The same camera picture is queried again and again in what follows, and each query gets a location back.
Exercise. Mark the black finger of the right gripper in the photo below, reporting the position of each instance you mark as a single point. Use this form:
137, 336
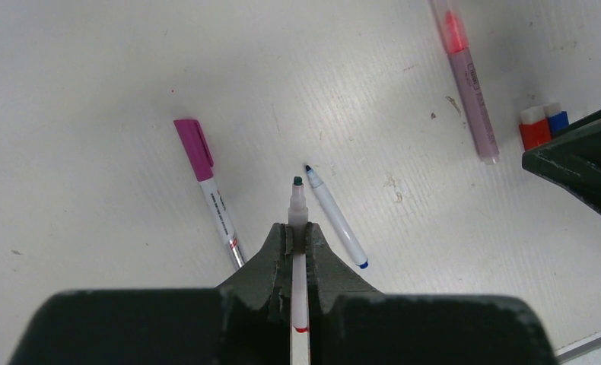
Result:
572, 160

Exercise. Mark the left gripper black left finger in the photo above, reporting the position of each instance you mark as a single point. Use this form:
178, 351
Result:
257, 305

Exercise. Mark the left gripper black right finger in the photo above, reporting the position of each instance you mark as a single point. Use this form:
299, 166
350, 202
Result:
328, 279

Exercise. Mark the red pen cap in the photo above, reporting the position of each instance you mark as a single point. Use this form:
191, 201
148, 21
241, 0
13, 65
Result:
534, 127

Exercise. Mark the blue white pen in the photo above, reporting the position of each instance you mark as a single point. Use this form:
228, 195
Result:
337, 219

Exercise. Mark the red white pen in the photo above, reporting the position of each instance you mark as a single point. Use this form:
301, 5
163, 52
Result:
297, 221

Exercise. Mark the purple pen cap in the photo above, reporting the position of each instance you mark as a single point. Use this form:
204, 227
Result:
196, 147

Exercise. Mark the grey pen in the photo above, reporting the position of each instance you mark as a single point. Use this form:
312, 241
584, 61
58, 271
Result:
223, 222

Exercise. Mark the pink pen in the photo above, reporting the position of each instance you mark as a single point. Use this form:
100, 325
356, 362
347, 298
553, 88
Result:
456, 45

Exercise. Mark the blue pen cap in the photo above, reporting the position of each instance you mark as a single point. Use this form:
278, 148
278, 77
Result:
557, 118

